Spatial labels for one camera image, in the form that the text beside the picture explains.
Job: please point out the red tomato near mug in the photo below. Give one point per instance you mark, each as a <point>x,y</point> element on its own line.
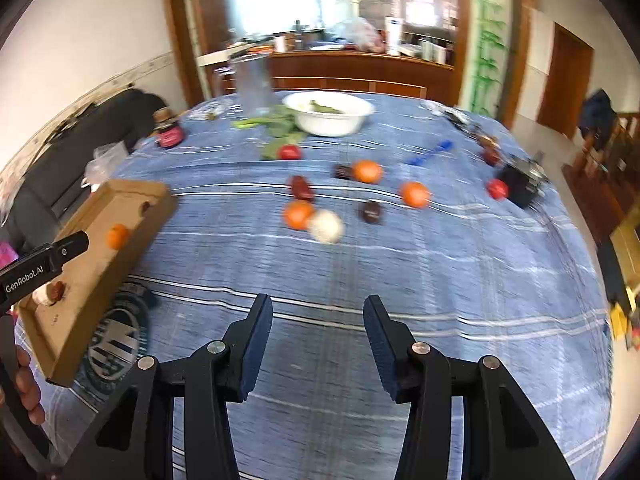
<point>497,189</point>

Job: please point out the wooden sideboard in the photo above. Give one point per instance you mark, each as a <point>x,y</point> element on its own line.
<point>356,71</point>

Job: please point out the brown wooden door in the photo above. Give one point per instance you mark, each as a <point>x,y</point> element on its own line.
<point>567,82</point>

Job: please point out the clear plastic pitcher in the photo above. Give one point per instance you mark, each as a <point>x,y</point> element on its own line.
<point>252,83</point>

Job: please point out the green leafy vegetable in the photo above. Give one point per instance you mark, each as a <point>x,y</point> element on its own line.
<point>280,126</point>

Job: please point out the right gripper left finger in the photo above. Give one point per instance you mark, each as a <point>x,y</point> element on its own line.
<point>131,437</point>

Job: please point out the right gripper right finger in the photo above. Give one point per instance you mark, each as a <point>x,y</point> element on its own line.
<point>503,435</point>

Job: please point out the black sofa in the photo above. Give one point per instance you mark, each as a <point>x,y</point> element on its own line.
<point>51,190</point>

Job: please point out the clear plastic bag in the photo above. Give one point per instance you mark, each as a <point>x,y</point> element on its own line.
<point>106,159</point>

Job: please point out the dark jar pink label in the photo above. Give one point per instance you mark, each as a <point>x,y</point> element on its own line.
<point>167,132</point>

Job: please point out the blue plaid tablecloth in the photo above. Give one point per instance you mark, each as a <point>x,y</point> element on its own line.
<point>468,274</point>

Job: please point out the person's left hand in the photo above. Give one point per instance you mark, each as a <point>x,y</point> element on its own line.
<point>28,388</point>

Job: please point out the blue marker pen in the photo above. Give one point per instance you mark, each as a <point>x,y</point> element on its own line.
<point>421,159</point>

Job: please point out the white bowl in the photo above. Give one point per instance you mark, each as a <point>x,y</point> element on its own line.
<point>328,113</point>

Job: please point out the dark jacket on railing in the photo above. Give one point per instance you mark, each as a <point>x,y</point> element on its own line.
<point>597,119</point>

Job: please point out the red tomato near greens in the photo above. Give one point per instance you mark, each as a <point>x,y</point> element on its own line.
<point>289,152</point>

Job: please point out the black mug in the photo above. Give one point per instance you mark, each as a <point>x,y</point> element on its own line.
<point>524,179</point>

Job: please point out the brown cardboard box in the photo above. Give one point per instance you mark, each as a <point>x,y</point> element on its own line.
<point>60,334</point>

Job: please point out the orange tangerine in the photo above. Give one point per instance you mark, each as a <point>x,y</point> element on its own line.
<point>297,213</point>
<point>415,194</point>
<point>367,171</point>
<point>117,236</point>

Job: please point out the dark round plum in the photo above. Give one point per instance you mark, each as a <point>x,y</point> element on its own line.
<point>371,212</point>

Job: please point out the large red jujube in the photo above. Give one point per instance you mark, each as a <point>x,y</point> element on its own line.
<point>301,189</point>

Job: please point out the beige cube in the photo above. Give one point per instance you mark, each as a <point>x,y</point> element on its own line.
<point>325,226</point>
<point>44,295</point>

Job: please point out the white lotion bottle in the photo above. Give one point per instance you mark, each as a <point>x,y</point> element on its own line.
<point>393,30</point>

